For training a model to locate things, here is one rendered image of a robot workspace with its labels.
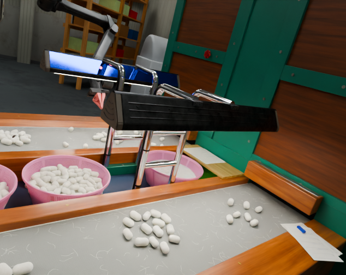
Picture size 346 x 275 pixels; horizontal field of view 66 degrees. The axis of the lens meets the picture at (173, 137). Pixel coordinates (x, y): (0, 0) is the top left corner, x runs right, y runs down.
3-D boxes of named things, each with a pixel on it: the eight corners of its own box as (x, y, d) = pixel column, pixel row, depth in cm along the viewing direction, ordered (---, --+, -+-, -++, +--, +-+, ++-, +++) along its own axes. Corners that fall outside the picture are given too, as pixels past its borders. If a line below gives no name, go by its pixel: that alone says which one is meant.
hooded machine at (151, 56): (168, 113, 547) (185, 42, 505) (138, 109, 516) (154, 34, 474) (154, 102, 612) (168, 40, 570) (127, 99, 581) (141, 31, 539)
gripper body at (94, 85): (109, 93, 138) (107, 81, 141) (91, 90, 132) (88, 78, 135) (105, 100, 143) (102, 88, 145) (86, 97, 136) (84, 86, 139)
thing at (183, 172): (134, 171, 118) (136, 159, 116) (173, 167, 132) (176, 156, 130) (162, 198, 102) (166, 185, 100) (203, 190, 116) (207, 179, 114)
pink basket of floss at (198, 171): (130, 186, 106) (134, 165, 103) (147, 162, 131) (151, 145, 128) (194, 207, 103) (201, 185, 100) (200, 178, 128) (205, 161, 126)
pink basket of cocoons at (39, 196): (1, 192, 83) (3, 165, 81) (71, 171, 106) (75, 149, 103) (55, 236, 72) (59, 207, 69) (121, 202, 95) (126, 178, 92)
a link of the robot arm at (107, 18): (107, 25, 176) (115, 15, 170) (111, 42, 172) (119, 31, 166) (35, -3, 144) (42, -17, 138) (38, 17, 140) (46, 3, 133)
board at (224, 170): (175, 147, 135) (176, 145, 135) (196, 146, 145) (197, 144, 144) (222, 179, 112) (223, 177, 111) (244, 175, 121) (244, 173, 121)
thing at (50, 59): (39, 67, 98) (41, 47, 96) (170, 86, 138) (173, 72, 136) (44, 71, 92) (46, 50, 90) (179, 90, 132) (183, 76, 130)
